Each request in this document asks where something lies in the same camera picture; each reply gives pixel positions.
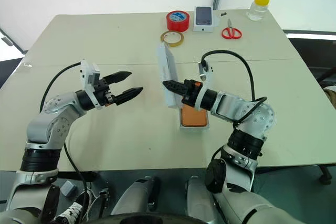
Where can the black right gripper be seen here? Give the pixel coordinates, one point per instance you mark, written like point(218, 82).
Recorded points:
point(191, 93)

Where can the black table frame bar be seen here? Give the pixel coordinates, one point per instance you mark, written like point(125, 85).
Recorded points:
point(78, 175)

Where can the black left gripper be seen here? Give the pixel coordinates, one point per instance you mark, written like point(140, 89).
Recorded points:
point(103, 93)

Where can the grey window frame bar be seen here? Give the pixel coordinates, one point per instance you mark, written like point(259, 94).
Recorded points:
point(15, 41)

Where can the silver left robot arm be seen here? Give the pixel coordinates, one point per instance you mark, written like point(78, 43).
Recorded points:
point(52, 121)

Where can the yellow clear tape roll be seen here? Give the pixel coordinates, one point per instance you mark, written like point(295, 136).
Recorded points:
point(163, 38)

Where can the small grey rectangular block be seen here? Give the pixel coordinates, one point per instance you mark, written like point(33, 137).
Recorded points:
point(68, 188)

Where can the orange smartphone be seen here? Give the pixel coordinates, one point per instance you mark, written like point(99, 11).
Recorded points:
point(194, 119)

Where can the clear jar with yellow lid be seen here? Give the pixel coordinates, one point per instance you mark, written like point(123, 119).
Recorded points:
point(257, 10)

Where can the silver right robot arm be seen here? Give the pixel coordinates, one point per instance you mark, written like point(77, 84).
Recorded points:
point(262, 129)

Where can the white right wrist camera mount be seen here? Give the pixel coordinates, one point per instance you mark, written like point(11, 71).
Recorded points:
point(208, 77)

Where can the dark rounded robot base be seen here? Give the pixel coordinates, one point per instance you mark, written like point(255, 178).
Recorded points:
point(139, 220)

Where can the clear tape scrap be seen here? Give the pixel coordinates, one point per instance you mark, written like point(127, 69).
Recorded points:
point(27, 64)

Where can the boxed smartphone white box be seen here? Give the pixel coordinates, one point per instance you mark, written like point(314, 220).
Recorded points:
point(203, 16)

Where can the silver right robot leg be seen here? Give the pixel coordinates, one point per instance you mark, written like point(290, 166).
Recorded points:
point(195, 200)

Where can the silver left robot leg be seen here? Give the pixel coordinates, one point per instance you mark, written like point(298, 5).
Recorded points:
point(131, 197)

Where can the black and white sneaker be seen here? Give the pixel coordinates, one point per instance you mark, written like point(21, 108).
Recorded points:
point(73, 211)

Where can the small black scrap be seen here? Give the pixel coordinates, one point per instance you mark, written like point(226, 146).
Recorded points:
point(223, 14)

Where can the red tape roll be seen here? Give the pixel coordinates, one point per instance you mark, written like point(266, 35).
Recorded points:
point(177, 22)

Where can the silver robot leg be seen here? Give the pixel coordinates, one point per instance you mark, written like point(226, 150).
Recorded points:
point(131, 197)
point(195, 200)

